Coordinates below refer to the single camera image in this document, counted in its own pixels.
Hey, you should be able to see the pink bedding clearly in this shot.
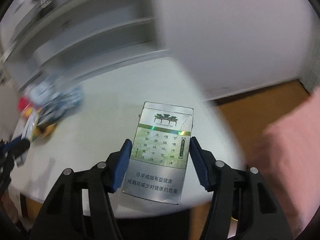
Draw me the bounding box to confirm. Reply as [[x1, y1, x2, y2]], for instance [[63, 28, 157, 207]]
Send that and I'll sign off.
[[248, 88, 319, 239]]

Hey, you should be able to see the blue white patterned wrapper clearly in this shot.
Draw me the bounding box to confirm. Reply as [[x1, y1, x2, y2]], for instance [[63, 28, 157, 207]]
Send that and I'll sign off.
[[28, 76, 84, 127]]

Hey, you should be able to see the yellow snack wrapper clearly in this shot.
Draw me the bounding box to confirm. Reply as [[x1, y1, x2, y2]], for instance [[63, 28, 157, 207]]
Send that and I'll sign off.
[[21, 106, 57, 142]]

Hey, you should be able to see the red packet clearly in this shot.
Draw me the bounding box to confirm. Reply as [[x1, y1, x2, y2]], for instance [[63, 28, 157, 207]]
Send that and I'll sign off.
[[17, 96, 33, 113]]

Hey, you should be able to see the white desk shelf hutch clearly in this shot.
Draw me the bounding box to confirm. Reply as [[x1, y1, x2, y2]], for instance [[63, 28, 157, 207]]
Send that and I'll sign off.
[[1, 0, 168, 90]]

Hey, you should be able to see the silver cigarette pack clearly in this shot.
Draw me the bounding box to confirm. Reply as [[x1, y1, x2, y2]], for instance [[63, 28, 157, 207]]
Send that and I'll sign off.
[[123, 102, 194, 205]]

